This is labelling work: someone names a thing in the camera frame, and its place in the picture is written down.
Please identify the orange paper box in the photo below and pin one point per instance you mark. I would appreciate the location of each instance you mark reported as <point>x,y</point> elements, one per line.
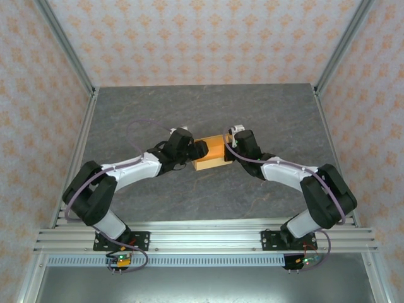
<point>211,164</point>

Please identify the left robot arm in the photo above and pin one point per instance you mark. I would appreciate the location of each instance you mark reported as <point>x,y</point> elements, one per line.
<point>91,195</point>

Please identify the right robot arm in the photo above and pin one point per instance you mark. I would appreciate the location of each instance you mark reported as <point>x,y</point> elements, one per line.
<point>328,195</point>

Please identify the grey metal sheet panel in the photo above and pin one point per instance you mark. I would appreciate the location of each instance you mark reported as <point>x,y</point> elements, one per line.
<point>202,284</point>

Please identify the aluminium mounting rail beam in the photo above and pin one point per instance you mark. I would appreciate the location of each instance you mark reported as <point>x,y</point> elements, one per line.
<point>205,236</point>

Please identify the aluminium table side rail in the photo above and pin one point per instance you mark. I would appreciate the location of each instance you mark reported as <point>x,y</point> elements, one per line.
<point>84,126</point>
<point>331,142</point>

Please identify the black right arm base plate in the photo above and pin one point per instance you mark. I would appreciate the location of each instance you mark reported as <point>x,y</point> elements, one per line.
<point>269,241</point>

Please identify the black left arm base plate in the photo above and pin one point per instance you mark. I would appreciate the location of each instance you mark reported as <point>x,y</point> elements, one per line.
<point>142,241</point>

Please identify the aluminium corner post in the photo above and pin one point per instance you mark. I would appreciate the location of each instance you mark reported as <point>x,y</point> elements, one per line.
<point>63,41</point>
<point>344,41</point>

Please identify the aluminium frame strut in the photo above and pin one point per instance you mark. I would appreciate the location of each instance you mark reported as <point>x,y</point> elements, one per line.
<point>375,277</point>
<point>31,277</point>

